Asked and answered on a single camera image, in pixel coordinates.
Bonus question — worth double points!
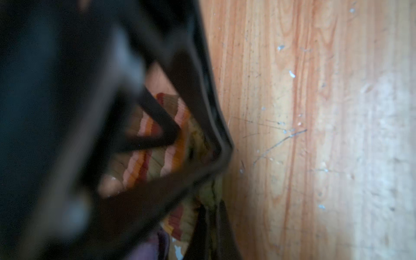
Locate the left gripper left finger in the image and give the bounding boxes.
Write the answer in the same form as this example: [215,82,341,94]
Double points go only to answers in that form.
[183,205,210,260]

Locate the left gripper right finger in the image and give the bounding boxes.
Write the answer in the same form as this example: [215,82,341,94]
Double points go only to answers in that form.
[216,200,242,260]

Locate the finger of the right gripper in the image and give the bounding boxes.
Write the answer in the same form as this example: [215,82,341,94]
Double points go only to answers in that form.
[81,1,233,260]

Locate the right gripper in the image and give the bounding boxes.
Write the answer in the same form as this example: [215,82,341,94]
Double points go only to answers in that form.
[1,1,144,260]

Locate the purple sock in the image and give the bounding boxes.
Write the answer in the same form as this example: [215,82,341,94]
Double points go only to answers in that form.
[125,228,170,260]

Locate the green striped sock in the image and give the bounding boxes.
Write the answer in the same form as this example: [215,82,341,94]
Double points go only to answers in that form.
[99,93,221,260]

